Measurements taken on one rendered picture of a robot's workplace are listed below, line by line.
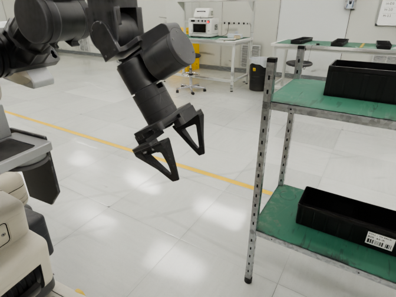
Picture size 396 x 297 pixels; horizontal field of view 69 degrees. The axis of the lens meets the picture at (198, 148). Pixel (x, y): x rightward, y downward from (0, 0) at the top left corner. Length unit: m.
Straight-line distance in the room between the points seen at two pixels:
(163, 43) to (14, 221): 0.48
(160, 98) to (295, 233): 1.06
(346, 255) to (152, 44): 1.16
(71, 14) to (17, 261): 0.49
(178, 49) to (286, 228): 1.12
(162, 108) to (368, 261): 1.12
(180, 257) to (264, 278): 0.47
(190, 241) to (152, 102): 1.41
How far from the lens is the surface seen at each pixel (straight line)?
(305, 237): 1.40
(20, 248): 0.73
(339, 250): 1.39
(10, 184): 1.01
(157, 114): 0.47
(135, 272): 1.68
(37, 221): 0.90
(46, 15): 0.55
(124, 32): 0.48
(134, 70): 0.47
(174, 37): 0.44
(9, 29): 0.67
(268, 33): 6.20
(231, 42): 4.76
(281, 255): 1.79
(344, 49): 4.34
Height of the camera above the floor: 1.25
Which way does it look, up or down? 26 degrees down
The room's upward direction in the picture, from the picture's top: straight up
